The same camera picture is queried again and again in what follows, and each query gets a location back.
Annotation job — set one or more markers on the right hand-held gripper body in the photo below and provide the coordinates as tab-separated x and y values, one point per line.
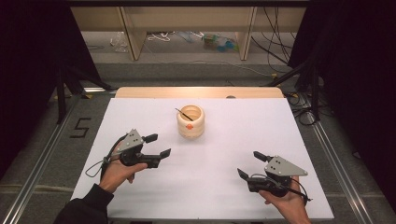
285	168

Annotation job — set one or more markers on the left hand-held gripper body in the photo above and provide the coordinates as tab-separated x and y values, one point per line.
132	143

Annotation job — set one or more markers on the cream ribbed cup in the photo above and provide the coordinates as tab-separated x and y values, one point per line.
190	130

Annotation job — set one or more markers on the thin black stick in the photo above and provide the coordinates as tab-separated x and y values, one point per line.
185	115

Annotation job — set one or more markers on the person's left hand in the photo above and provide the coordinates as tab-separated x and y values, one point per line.
116	174

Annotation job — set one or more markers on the person's right hand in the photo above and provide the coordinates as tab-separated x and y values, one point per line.
288	203

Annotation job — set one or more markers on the black metal stand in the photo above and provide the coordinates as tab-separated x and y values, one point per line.
315	90
62	93

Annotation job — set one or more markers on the clear plastic bag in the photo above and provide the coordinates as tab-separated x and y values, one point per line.
119	42

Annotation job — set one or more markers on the green and blue plastic packaging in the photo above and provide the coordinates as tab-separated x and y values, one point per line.
219	42

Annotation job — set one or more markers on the wooden shelf unit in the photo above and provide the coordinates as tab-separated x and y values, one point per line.
186	18

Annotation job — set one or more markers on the black curtain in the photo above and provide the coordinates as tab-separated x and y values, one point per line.
358	62
34	46

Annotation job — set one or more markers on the aluminium floor rail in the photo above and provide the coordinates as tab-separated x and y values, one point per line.
337	169
40	172

